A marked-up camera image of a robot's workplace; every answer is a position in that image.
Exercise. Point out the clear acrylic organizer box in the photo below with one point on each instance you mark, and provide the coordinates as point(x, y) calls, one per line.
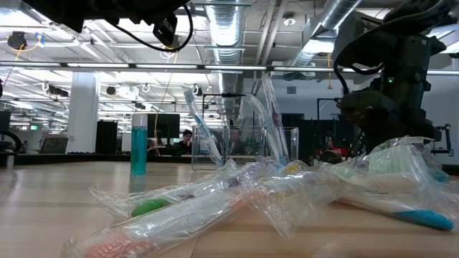
point(244, 150)

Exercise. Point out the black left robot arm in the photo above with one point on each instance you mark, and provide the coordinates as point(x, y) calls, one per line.
point(64, 10)

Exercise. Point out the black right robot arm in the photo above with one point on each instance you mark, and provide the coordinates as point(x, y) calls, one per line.
point(405, 53)

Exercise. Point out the person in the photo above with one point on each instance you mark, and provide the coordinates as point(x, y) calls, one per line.
point(186, 138)
point(331, 148)
point(235, 138)

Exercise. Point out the black jointed stand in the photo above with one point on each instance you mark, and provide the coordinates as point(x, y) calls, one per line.
point(447, 139)

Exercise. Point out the long light bar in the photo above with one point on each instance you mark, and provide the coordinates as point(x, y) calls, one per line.
point(107, 65)

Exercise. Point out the dark computer monitor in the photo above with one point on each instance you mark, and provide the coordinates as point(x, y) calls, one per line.
point(163, 125)

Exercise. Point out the white building column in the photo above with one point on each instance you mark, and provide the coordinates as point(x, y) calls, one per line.
point(83, 111)

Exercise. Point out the black cabinet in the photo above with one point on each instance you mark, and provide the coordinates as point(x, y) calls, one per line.
point(106, 138)

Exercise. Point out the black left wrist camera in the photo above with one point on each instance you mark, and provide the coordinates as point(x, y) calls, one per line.
point(165, 30)

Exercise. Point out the silver ventilation duct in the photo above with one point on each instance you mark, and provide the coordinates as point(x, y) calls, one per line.
point(226, 32)
point(333, 14)

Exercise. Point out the black aluminium table frame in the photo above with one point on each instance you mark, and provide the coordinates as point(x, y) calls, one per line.
point(71, 159)

